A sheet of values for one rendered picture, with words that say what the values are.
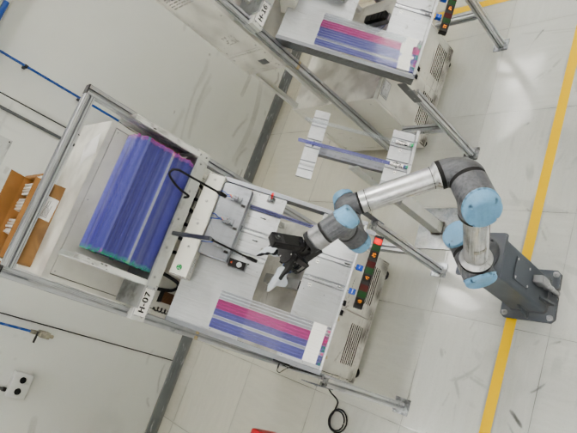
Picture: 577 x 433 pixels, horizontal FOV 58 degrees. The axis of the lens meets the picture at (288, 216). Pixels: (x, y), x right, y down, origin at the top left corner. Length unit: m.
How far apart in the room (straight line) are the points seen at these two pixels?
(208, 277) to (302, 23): 1.34
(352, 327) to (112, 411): 1.95
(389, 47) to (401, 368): 1.64
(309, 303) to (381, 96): 1.27
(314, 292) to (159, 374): 2.11
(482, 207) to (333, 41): 1.39
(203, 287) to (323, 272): 0.54
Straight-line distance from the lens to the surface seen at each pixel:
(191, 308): 2.37
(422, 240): 3.08
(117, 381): 4.04
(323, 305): 2.32
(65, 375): 3.88
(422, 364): 2.88
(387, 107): 3.03
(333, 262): 2.35
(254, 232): 2.38
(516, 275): 2.35
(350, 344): 2.92
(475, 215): 1.65
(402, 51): 2.75
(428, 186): 1.73
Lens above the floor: 2.46
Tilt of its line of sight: 39 degrees down
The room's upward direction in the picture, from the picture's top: 59 degrees counter-clockwise
